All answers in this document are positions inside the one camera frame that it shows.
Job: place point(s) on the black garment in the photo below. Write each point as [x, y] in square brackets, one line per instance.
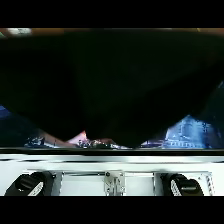
[110, 83]

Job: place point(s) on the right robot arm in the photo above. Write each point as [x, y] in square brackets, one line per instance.
[184, 186]

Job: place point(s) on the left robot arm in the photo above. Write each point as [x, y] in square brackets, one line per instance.
[30, 185]

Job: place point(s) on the silver frame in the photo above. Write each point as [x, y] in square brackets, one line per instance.
[113, 173]

